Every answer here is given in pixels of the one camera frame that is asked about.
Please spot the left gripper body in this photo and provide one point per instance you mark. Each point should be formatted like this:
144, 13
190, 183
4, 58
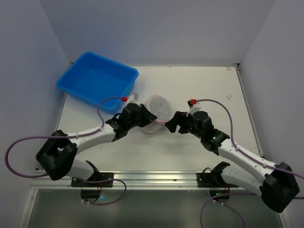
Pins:
143, 114

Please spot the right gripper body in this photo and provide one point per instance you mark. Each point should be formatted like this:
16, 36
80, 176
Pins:
179, 121

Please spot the white mesh laundry bag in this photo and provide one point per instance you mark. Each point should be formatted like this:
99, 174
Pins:
160, 107

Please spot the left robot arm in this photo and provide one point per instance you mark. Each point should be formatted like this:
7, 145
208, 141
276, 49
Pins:
58, 155

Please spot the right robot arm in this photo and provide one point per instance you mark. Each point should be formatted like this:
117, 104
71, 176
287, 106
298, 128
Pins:
274, 183

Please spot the blue plastic bin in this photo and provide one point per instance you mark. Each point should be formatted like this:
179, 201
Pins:
92, 78

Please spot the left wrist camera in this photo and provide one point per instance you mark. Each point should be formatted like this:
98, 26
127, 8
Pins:
133, 98

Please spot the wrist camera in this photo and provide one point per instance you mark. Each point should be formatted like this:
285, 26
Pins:
133, 98
194, 106

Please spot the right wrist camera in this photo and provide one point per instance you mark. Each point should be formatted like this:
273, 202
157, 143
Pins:
194, 106

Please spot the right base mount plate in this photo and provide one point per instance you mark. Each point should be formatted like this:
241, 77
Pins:
204, 179

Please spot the base mount plate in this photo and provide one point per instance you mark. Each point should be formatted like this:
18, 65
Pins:
204, 179
104, 178

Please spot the aluminium rail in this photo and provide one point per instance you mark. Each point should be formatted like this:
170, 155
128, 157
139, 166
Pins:
142, 180

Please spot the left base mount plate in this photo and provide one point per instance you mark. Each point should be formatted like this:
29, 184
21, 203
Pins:
104, 178

